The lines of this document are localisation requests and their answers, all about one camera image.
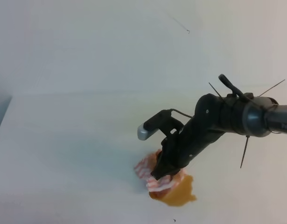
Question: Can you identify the brown coffee stain puddle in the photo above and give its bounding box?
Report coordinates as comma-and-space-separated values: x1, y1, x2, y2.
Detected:
149, 175, 197, 207

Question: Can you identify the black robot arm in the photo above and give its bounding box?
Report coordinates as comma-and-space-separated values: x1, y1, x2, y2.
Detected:
150, 74, 287, 180

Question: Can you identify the black camera cable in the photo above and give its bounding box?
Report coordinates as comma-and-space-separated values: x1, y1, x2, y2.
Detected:
170, 108, 193, 118

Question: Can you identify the pink striped white rag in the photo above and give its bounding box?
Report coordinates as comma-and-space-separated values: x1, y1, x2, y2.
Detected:
134, 149, 187, 192

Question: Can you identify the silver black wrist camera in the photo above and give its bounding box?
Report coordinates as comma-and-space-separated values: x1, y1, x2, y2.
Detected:
137, 109, 184, 140

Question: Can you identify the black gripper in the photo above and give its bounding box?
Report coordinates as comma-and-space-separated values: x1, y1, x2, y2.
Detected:
151, 112, 225, 180

